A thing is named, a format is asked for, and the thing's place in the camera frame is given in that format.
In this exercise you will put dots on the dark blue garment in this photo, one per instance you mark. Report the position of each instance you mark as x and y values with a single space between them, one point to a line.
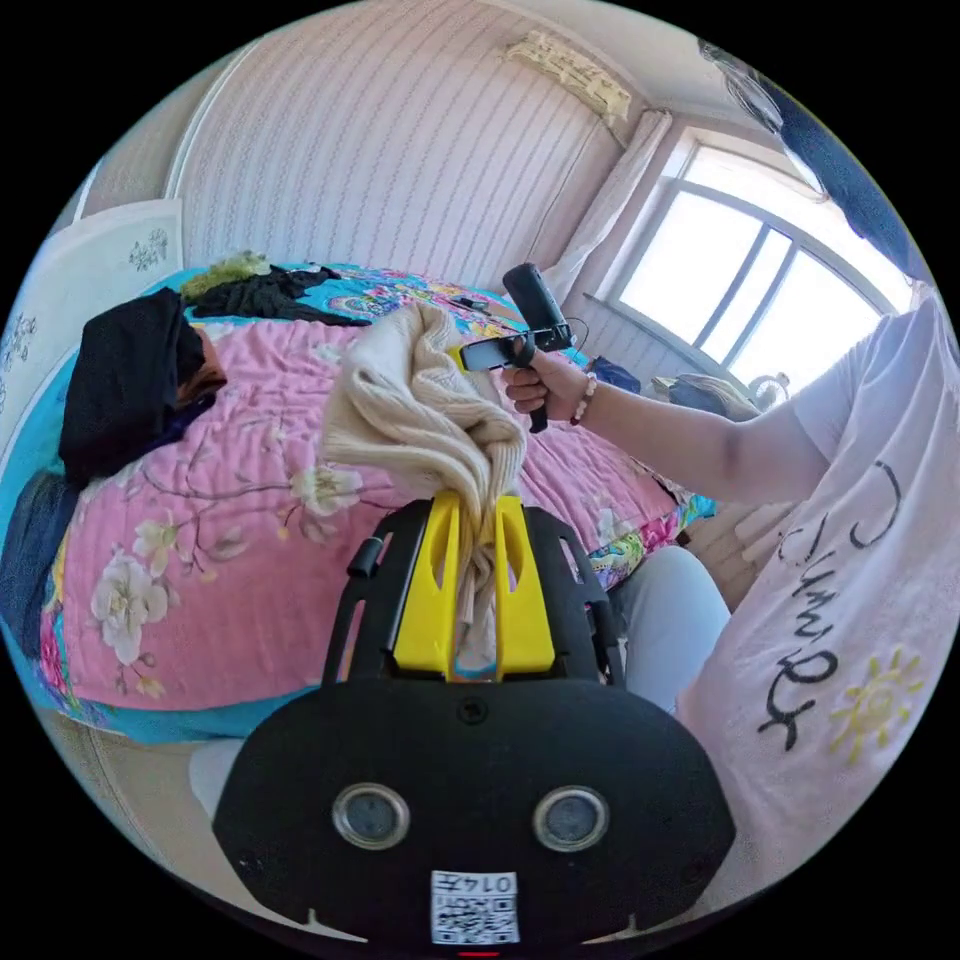
34 555

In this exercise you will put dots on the white headboard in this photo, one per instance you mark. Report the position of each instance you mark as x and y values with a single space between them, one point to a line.
90 262

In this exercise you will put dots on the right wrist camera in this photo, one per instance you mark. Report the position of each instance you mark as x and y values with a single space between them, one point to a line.
534 296

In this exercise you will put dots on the black garment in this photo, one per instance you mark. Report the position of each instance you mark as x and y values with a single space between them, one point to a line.
277 296

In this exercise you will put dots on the person's right forearm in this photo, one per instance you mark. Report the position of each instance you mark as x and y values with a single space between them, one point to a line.
675 442

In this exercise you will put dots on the person's body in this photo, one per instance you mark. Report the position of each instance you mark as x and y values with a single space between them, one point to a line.
825 585

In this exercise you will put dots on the bed with pink floral quilt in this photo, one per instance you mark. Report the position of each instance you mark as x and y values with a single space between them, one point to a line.
225 465

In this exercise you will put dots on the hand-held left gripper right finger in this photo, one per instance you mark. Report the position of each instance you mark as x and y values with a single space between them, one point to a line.
525 607

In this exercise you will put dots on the white curtain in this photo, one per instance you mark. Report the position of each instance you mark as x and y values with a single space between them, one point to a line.
615 202

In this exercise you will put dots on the beige v-neck sweater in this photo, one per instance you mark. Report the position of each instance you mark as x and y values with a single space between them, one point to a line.
420 405

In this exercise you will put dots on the yellow-green fuzzy garment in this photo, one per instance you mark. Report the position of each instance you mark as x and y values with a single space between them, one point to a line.
221 271

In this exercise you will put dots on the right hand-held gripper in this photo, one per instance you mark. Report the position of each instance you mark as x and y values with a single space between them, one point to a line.
517 349

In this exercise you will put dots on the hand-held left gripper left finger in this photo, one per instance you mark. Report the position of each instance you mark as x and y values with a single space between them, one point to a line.
421 600

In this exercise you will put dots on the window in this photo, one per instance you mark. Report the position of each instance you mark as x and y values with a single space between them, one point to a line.
750 285

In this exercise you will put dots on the person's right hand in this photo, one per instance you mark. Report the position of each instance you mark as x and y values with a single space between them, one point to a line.
544 390

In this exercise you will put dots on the pile of clothes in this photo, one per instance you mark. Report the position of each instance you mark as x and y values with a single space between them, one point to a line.
127 375

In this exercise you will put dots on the air conditioner with lace cover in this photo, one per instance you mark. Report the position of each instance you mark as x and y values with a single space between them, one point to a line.
570 71

